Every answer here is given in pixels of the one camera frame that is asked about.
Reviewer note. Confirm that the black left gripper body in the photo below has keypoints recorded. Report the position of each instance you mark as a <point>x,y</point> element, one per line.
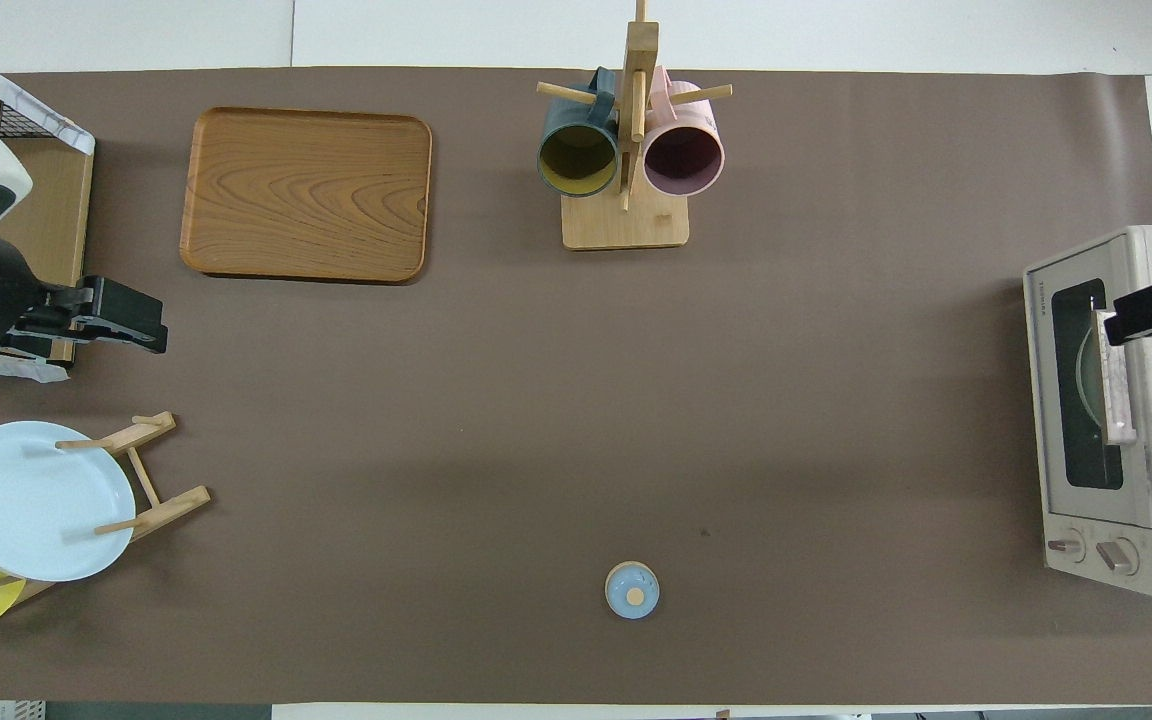
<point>131,312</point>

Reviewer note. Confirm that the pink mug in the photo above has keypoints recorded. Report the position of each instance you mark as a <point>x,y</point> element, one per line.
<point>684,160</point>

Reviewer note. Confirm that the dark teal mug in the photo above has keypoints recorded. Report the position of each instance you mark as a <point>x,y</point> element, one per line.
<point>576,160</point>

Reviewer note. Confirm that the white checked cloth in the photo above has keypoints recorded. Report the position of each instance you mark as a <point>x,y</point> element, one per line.
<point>6,365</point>
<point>46,118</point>

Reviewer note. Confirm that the brown wooden tray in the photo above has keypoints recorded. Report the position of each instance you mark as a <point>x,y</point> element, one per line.
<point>306,195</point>

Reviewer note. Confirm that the oven control knob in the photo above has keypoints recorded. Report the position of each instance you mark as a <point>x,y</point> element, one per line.
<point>1066,547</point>
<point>1118,556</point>

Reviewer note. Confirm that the light blue plate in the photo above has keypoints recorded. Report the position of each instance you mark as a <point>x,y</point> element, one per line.
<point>36,500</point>

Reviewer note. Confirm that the pale green plate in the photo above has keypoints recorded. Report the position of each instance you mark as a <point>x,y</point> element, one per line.
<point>1086,375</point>

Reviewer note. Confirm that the brown table mat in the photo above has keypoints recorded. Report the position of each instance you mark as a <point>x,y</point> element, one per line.
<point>436,500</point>

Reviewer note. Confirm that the toaster oven glass door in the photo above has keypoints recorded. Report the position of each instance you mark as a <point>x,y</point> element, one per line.
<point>1039,400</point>

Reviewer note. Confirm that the wooden plate rack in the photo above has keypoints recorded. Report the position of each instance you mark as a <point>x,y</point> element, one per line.
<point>171,508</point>

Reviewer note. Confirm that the wooden mug tree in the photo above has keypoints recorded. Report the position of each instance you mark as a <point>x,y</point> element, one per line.
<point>626,225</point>

